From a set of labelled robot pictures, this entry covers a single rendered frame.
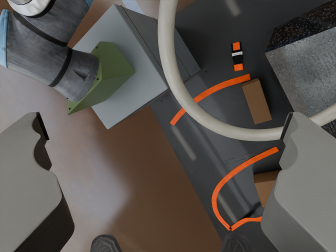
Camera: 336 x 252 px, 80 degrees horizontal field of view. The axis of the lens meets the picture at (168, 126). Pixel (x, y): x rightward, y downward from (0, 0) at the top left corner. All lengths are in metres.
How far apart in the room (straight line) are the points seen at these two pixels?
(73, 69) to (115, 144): 1.54
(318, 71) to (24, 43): 0.99
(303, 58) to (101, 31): 0.82
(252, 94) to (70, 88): 1.19
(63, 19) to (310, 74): 0.89
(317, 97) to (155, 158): 1.48
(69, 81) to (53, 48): 0.10
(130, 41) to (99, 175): 1.89
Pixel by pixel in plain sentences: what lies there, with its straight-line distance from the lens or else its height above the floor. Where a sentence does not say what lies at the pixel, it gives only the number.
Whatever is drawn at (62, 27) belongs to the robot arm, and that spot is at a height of 1.15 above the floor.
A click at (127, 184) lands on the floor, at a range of 2.41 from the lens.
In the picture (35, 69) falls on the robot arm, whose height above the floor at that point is 1.19.
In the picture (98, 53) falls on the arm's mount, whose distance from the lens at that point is 0.83.
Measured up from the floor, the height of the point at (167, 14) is 1.29.
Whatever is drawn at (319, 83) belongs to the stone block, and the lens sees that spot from 0.99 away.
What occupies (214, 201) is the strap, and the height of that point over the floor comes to 0.02.
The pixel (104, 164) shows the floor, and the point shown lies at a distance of 2.42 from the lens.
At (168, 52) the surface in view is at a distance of 0.40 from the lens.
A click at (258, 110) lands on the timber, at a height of 0.13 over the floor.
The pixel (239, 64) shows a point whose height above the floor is 0.07.
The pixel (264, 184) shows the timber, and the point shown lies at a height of 0.15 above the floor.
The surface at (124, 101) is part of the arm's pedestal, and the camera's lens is 0.96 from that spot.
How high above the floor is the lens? 1.65
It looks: 63 degrees down
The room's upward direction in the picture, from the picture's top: 137 degrees counter-clockwise
